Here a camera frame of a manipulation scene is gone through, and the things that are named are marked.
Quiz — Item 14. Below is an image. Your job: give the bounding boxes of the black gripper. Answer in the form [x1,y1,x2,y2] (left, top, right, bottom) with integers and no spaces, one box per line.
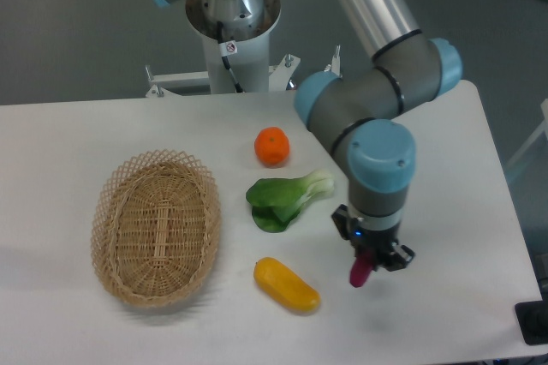
[331,204,415,272]

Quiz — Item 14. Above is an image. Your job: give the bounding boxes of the purple sweet potato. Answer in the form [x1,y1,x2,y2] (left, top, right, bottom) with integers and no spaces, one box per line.
[349,252,374,288]

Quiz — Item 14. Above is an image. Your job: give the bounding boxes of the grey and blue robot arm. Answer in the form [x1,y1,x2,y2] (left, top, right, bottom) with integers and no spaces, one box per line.
[154,0,462,275]

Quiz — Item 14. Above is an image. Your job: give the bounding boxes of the woven wicker basket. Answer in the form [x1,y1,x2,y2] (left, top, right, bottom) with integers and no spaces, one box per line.
[91,150,222,308]

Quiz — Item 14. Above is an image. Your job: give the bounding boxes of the green bok choy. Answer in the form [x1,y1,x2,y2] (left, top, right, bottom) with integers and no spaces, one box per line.
[245,169,335,233]

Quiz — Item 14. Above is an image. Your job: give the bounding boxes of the yellow mango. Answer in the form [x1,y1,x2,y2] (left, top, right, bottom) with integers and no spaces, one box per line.
[253,257,321,314]

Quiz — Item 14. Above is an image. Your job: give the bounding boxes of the orange mandarin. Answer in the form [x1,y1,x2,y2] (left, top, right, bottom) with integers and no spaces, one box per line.
[253,127,290,166]

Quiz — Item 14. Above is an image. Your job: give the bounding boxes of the black device at table edge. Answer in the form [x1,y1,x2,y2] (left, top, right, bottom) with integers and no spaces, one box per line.
[515,301,547,345]

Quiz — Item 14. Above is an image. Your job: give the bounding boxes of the white clamp bracket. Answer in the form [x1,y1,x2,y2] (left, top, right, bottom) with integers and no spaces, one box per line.
[324,44,343,81]

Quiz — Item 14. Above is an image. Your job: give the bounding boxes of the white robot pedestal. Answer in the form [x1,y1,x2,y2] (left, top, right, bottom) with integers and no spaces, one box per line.
[186,0,281,94]

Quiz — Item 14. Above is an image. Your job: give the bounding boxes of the white frame at right edge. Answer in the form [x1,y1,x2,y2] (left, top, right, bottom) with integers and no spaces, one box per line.
[504,99,547,183]

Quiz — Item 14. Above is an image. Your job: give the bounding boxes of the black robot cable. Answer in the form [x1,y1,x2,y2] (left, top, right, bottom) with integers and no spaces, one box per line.
[215,21,245,94]

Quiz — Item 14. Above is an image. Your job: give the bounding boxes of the white metal base frame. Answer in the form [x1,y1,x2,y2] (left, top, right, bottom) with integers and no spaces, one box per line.
[145,54,301,98]

